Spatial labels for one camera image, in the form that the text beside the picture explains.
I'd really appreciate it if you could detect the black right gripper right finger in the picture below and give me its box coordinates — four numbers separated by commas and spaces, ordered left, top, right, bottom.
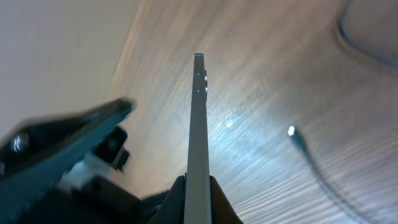
210, 176, 243, 224

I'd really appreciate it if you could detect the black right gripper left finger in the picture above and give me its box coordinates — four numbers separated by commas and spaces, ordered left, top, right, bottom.
147, 175, 186, 224

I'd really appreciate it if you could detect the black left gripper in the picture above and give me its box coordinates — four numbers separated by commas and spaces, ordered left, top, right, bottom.
1, 97, 168, 224

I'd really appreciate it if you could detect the blue smartphone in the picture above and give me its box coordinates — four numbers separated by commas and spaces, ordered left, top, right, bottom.
183, 53, 212, 224

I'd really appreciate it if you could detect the black USB charging cable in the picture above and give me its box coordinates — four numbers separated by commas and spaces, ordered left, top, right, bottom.
287, 0, 398, 224

